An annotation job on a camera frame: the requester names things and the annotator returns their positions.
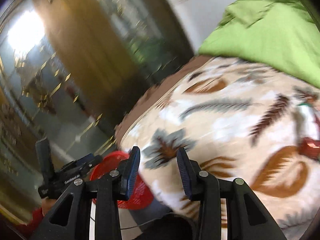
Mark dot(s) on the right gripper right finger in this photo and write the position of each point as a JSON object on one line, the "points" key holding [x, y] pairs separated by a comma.
{"points": [[247, 217]]}

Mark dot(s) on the red shiny snack packet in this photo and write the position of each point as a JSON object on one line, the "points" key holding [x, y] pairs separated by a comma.
{"points": [[309, 148]]}

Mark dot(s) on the white plastic bag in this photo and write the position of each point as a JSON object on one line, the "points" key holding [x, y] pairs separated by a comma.
{"points": [[308, 122]]}

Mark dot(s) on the left hand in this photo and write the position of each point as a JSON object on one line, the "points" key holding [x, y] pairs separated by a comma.
{"points": [[46, 205]]}

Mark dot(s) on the leaf pattern beige blanket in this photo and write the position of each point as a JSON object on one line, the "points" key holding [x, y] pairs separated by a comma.
{"points": [[236, 119]]}

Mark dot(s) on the wooden glass door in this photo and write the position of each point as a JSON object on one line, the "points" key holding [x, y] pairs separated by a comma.
{"points": [[70, 71]]}

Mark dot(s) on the green quilt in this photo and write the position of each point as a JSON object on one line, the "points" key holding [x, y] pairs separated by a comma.
{"points": [[280, 33]]}

